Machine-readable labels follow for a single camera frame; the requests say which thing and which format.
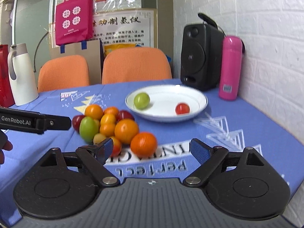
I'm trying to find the white ceramic plate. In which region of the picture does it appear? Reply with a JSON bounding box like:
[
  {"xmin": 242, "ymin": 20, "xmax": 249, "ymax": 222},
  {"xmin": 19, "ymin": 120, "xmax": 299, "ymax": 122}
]
[{"xmin": 125, "ymin": 84, "xmax": 208, "ymax": 123}]

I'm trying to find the large orange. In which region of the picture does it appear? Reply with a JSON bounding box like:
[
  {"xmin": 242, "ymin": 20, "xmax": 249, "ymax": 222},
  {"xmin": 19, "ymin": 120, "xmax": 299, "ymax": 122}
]
[{"xmin": 114, "ymin": 119, "xmax": 139, "ymax": 145}]

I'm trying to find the blue printed tablecloth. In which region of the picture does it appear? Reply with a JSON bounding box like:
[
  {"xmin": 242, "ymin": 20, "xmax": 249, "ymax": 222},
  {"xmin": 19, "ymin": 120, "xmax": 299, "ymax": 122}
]
[{"xmin": 1, "ymin": 81, "xmax": 303, "ymax": 226}]

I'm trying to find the left orange chair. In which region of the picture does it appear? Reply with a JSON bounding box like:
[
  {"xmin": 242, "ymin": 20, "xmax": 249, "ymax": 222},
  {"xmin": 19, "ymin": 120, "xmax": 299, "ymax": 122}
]
[{"xmin": 38, "ymin": 55, "xmax": 90, "ymax": 93}]

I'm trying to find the pink thermos bottle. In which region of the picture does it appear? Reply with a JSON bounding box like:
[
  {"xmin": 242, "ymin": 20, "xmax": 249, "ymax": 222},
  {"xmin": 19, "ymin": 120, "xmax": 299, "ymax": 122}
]
[{"xmin": 218, "ymin": 36, "xmax": 243, "ymax": 101}]

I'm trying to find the magenta tote bag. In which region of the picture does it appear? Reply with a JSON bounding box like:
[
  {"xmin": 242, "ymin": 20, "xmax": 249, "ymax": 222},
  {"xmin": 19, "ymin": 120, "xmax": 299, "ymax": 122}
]
[{"xmin": 55, "ymin": 0, "xmax": 93, "ymax": 46}]

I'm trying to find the brown paper bag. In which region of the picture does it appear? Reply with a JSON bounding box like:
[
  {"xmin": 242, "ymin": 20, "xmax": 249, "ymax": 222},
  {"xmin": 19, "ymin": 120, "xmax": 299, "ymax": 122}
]
[{"xmin": 50, "ymin": 39, "xmax": 104, "ymax": 84}]

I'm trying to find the orange chair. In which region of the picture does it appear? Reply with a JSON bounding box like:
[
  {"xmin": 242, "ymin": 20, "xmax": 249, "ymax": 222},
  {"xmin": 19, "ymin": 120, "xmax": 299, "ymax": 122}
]
[
  {"xmin": 38, "ymin": 55, "xmax": 90, "ymax": 93},
  {"xmin": 101, "ymin": 47, "xmax": 172, "ymax": 84}
]

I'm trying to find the framed Chinese text poster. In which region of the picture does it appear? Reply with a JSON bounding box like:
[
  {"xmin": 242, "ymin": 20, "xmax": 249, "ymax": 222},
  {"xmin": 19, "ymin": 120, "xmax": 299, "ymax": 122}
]
[{"xmin": 93, "ymin": 9, "xmax": 158, "ymax": 47}]

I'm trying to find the tan longan fruit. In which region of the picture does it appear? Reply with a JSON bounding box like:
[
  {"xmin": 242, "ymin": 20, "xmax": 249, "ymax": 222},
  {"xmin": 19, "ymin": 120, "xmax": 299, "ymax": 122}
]
[{"xmin": 93, "ymin": 133, "xmax": 107, "ymax": 145}]

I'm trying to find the small orange kumquat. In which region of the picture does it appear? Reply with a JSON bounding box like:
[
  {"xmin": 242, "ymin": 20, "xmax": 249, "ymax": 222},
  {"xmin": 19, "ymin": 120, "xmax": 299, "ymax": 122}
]
[{"xmin": 99, "ymin": 123, "xmax": 116, "ymax": 137}]

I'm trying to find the black loudspeaker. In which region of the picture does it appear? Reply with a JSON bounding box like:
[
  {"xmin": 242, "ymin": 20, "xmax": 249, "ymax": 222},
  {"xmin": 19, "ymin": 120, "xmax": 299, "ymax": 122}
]
[{"xmin": 180, "ymin": 12, "xmax": 225, "ymax": 91}]

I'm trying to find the red bag at left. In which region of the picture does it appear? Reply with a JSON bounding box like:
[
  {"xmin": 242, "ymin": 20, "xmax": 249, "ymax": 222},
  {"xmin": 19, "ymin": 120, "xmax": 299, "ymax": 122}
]
[{"xmin": 0, "ymin": 44, "xmax": 14, "ymax": 108}]

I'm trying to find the mandarin orange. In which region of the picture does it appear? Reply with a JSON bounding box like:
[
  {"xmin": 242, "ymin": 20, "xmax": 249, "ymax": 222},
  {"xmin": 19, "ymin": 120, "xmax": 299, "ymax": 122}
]
[
  {"xmin": 130, "ymin": 132, "xmax": 158, "ymax": 158},
  {"xmin": 85, "ymin": 104, "xmax": 104, "ymax": 120}
]

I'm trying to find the small red tomato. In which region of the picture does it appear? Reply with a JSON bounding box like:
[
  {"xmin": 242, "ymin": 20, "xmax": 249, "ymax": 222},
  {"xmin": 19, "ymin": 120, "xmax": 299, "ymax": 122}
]
[{"xmin": 175, "ymin": 103, "xmax": 190, "ymax": 115}]

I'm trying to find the white thermos jug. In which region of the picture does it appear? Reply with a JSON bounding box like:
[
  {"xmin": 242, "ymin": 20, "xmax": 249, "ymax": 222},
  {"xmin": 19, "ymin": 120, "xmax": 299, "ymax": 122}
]
[{"xmin": 7, "ymin": 43, "xmax": 39, "ymax": 106}]

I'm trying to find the person's left hand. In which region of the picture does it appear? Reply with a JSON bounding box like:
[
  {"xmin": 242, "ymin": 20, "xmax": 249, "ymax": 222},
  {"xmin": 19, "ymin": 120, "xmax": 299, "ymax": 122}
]
[{"xmin": 0, "ymin": 130, "xmax": 13, "ymax": 165}]

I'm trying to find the red orange tomato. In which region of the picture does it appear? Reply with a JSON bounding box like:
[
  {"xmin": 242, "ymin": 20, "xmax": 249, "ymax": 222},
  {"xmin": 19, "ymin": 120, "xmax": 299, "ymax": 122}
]
[{"xmin": 110, "ymin": 136, "xmax": 122, "ymax": 157}]

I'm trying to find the yellow snack bag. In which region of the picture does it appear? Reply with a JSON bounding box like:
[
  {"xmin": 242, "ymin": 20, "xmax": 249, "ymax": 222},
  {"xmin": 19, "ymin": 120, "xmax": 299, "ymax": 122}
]
[{"xmin": 104, "ymin": 43, "xmax": 136, "ymax": 57}]

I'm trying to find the dark red plum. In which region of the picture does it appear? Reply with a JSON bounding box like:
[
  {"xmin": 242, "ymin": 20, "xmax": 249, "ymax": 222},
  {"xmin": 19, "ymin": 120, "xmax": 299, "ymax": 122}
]
[
  {"xmin": 72, "ymin": 115, "xmax": 85, "ymax": 133},
  {"xmin": 116, "ymin": 110, "xmax": 135, "ymax": 122}
]

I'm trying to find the right orange chair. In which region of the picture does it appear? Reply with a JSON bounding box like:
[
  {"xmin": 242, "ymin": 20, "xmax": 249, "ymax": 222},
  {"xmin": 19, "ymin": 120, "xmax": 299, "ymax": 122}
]
[{"xmin": 101, "ymin": 47, "xmax": 172, "ymax": 84}]

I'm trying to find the small yellow orange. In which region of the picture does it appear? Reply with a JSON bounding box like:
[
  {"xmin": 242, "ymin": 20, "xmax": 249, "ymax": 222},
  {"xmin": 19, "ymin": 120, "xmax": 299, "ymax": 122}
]
[{"xmin": 101, "ymin": 113, "xmax": 116, "ymax": 125}]

